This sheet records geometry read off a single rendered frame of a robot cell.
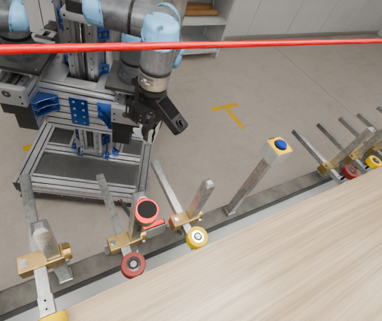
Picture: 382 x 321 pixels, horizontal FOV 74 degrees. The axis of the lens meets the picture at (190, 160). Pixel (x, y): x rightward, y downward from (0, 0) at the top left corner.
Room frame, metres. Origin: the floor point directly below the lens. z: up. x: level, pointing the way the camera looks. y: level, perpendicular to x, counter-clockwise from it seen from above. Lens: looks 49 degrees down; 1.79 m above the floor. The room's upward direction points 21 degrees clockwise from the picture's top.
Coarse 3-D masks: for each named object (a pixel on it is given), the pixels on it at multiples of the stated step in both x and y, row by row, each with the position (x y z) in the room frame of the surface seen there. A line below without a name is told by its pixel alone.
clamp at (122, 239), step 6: (120, 234) 0.33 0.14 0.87; (126, 234) 0.34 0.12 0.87; (144, 234) 0.37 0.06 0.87; (108, 240) 0.30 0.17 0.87; (120, 240) 0.32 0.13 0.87; (126, 240) 0.32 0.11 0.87; (138, 240) 0.34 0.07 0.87; (144, 240) 0.35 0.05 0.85; (108, 246) 0.29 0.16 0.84; (114, 246) 0.29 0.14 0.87; (120, 246) 0.30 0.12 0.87; (132, 246) 0.32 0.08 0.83; (114, 252) 0.28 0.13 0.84
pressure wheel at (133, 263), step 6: (132, 252) 0.28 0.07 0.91; (126, 258) 0.26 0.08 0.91; (132, 258) 0.26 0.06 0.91; (138, 258) 0.27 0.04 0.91; (144, 258) 0.28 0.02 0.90; (126, 264) 0.24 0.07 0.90; (132, 264) 0.24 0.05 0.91; (138, 264) 0.25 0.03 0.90; (144, 264) 0.26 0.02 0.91; (126, 270) 0.22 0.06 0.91; (132, 270) 0.23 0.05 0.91; (138, 270) 0.24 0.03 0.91; (126, 276) 0.21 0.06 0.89; (132, 276) 0.21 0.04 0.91
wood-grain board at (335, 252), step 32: (352, 192) 0.96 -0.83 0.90; (256, 224) 0.57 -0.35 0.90; (288, 224) 0.63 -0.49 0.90; (320, 224) 0.69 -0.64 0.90; (352, 224) 0.76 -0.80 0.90; (192, 256) 0.35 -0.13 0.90; (224, 256) 0.39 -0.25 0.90; (256, 256) 0.44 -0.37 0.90; (288, 256) 0.49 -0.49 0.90; (320, 256) 0.54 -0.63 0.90; (352, 256) 0.59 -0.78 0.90; (128, 288) 0.18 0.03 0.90; (160, 288) 0.21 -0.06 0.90; (192, 288) 0.25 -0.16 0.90; (224, 288) 0.28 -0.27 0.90; (256, 288) 0.32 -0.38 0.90; (288, 288) 0.37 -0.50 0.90; (320, 288) 0.41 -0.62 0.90; (352, 288) 0.46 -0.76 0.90; (96, 320) 0.07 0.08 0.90; (128, 320) 0.10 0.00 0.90; (160, 320) 0.13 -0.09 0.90; (192, 320) 0.16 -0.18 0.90; (224, 320) 0.19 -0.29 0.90; (256, 320) 0.23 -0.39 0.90; (288, 320) 0.26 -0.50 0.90; (320, 320) 0.30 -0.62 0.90; (352, 320) 0.34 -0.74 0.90
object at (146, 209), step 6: (138, 204) 0.32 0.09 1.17; (144, 204) 0.33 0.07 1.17; (150, 204) 0.33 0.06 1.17; (138, 210) 0.30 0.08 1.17; (144, 210) 0.31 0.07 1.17; (150, 210) 0.32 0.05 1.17; (156, 210) 0.32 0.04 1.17; (144, 216) 0.29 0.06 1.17; (150, 216) 0.30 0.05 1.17; (138, 228) 0.34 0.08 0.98
